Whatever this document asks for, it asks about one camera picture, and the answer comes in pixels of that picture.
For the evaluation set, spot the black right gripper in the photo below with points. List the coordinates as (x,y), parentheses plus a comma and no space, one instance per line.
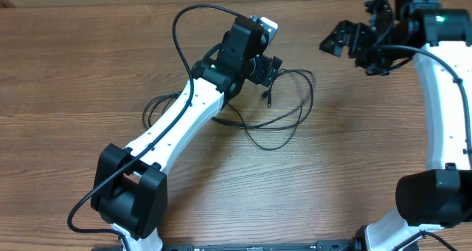
(358,37)

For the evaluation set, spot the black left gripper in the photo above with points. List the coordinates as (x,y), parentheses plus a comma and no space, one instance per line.
(264,69)

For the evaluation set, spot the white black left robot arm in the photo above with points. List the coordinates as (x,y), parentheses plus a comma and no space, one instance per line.
(133,180)

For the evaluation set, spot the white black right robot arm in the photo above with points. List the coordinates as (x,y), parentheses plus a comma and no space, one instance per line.
(438,43)

